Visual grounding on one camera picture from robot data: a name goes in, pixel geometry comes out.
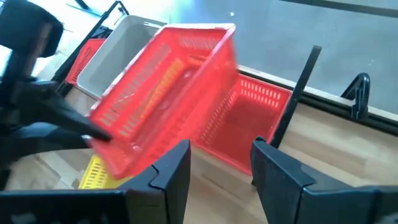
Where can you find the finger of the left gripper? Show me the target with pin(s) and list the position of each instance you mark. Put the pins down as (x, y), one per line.
(40, 140)
(56, 109)

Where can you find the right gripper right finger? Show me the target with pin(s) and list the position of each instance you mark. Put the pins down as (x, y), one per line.
(295, 199)

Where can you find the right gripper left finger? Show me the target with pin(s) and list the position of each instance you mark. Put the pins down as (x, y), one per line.
(149, 202)

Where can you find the yellow plastic mesh basket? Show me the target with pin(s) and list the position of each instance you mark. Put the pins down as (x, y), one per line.
(96, 177)

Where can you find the grey plastic bin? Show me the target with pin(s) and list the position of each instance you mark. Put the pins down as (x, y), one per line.
(115, 59)

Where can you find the red plastic mesh basket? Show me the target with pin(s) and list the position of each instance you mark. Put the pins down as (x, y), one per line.
(186, 93)
(82, 60)
(245, 124)

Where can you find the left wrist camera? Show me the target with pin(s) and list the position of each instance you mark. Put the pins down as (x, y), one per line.
(28, 28)

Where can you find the black metal table frame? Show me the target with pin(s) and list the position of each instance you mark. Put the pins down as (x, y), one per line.
(335, 107)

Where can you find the black frame clamp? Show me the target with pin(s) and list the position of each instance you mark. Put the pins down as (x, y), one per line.
(359, 102)

